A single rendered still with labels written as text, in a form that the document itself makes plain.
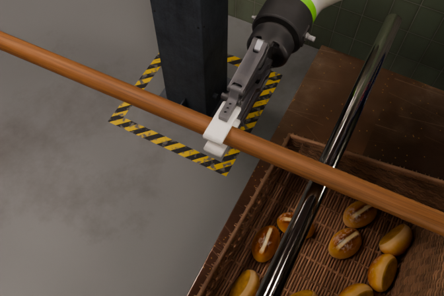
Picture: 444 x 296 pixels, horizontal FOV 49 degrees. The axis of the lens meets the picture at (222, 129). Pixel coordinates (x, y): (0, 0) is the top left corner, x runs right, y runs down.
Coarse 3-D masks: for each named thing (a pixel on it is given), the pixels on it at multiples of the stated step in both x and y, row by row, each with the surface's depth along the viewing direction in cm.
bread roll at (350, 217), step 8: (352, 208) 126; (360, 208) 125; (368, 208) 125; (376, 208) 127; (344, 216) 127; (352, 216) 125; (360, 216) 124; (368, 216) 125; (352, 224) 125; (360, 224) 125
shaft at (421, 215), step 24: (0, 48) 81; (24, 48) 79; (72, 72) 77; (96, 72) 77; (120, 96) 75; (144, 96) 74; (168, 120) 74; (192, 120) 72; (240, 144) 71; (264, 144) 70; (288, 168) 69; (312, 168) 68; (336, 168) 69; (360, 192) 66; (384, 192) 66; (408, 216) 65; (432, 216) 64
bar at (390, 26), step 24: (384, 24) 87; (384, 48) 84; (360, 72) 82; (360, 96) 79; (336, 144) 74; (312, 192) 70; (312, 216) 68; (288, 240) 66; (288, 264) 65; (264, 288) 63
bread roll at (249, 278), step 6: (246, 270) 118; (252, 270) 118; (240, 276) 118; (246, 276) 116; (252, 276) 116; (240, 282) 116; (246, 282) 115; (252, 282) 115; (258, 282) 116; (234, 288) 117; (240, 288) 115; (246, 288) 114; (252, 288) 114; (258, 288) 116; (234, 294) 115; (240, 294) 113; (246, 294) 113; (252, 294) 114
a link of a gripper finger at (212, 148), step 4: (236, 120) 76; (236, 124) 75; (208, 144) 73; (212, 144) 73; (216, 144) 73; (224, 144) 73; (204, 148) 73; (208, 148) 73; (212, 148) 73; (216, 148) 73; (220, 148) 73; (224, 148) 73; (208, 152) 73; (212, 152) 73; (216, 152) 73; (220, 152) 73; (220, 156) 73
